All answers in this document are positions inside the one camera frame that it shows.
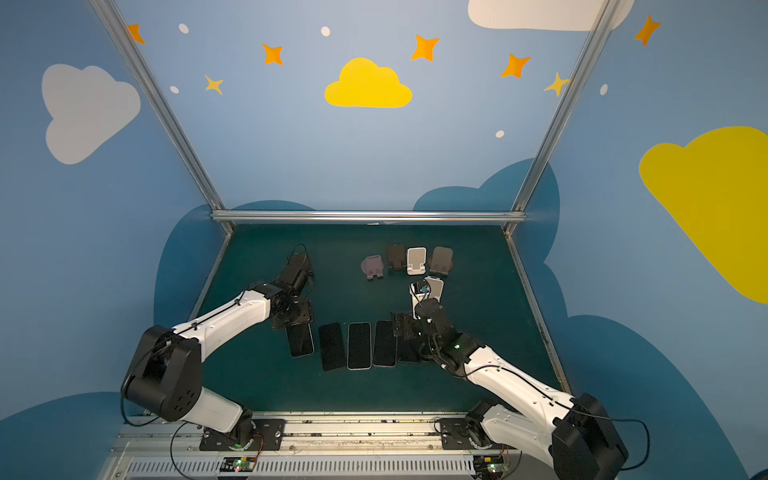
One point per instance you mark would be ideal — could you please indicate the black phone stand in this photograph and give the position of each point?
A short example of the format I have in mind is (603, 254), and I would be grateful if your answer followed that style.
(396, 257)

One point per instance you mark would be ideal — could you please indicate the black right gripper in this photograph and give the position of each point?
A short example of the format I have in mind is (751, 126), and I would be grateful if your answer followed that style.
(411, 327)

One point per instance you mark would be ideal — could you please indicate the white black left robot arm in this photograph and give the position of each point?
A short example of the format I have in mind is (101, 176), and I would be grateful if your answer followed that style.
(165, 376)

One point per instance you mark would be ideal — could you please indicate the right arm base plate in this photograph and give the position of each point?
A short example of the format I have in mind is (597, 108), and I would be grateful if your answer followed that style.
(460, 433)

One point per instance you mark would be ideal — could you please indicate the circuit board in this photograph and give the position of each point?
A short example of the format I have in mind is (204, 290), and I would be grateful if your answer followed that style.
(238, 464)
(489, 468)

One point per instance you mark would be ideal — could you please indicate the left circuit board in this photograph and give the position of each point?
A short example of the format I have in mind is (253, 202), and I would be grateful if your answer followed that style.
(238, 464)

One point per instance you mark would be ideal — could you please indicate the aluminium rail front frame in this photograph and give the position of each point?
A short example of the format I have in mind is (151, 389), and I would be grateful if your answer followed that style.
(315, 445)

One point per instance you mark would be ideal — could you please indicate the purple phone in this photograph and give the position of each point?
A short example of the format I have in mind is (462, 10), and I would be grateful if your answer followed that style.
(385, 345)

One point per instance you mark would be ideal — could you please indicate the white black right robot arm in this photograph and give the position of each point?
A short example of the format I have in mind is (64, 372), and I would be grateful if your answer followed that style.
(573, 435)

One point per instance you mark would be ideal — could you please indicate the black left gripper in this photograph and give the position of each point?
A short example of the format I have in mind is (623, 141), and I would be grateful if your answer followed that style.
(293, 315)

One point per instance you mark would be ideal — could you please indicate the round wooden phone stand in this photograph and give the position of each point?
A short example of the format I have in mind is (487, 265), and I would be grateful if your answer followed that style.
(441, 261)

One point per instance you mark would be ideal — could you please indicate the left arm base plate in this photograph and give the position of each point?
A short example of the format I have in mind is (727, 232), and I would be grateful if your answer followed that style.
(267, 435)

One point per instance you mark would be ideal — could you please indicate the pink round phone stand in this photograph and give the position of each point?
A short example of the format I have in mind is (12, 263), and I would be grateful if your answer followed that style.
(372, 267)

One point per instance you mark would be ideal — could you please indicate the white-edged phone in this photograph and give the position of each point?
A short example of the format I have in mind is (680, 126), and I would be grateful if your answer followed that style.
(359, 356)

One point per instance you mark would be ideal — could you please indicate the right circuit board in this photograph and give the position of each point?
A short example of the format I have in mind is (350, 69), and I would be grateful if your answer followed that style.
(489, 468)

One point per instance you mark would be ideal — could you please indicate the horizontal aluminium back bar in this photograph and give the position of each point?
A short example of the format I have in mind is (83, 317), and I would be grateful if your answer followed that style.
(366, 217)

